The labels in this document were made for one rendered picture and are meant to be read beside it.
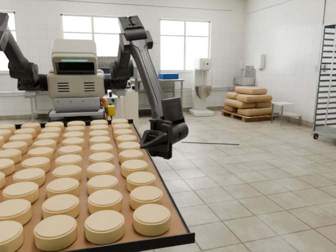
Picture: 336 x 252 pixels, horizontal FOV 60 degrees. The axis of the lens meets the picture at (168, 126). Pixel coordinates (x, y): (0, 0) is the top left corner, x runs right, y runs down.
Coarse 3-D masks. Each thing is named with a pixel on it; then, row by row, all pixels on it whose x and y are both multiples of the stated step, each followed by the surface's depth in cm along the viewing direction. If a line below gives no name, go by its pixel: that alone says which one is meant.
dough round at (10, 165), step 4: (0, 160) 56; (4, 160) 56; (8, 160) 56; (12, 160) 56; (0, 164) 54; (4, 164) 54; (8, 164) 54; (12, 164) 55; (0, 168) 53; (4, 168) 53; (8, 168) 54; (12, 168) 55; (4, 172) 53; (8, 172) 54; (12, 172) 55
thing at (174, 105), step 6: (162, 102) 82; (168, 102) 81; (174, 102) 81; (180, 102) 82; (162, 108) 83; (168, 108) 81; (174, 108) 81; (180, 108) 82; (168, 114) 81; (174, 114) 81; (180, 114) 82
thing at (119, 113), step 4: (108, 92) 390; (112, 92) 390; (104, 96) 339; (108, 96) 339; (112, 96) 339; (116, 96) 339; (120, 96) 339; (120, 100) 332; (120, 104) 333; (120, 108) 334; (116, 112) 334; (120, 112) 335; (108, 116) 334; (112, 116) 335; (116, 116) 335; (120, 116) 336
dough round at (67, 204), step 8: (48, 200) 42; (56, 200) 42; (64, 200) 42; (72, 200) 42; (48, 208) 40; (56, 208) 40; (64, 208) 40; (72, 208) 40; (48, 216) 39; (72, 216) 40
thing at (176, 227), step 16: (64, 128) 85; (112, 144) 72; (144, 160) 62; (48, 176) 54; (0, 192) 48; (80, 192) 48; (128, 192) 48; (32, 208) 43; (80, 208) 43; (128, 208) 44; (32, 224) 39; (80, 224) 40; (128, 224) 40; (176, 224) 40; (32, 240) 36; (80, 240) 36; (128, 240) 36
